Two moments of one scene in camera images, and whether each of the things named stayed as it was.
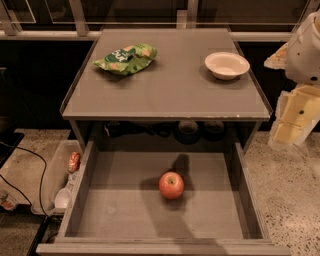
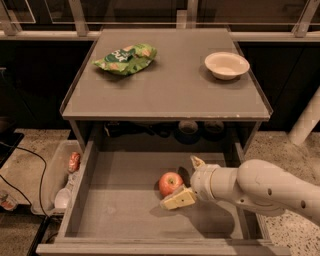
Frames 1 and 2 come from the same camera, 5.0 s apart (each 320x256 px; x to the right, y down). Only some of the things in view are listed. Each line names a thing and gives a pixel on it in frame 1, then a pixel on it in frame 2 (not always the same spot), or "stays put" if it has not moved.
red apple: (171, 185) stays put
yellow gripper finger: (279, 59) to (201, 179)
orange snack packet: (74, 162) stays put
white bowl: (227, 65) stays put
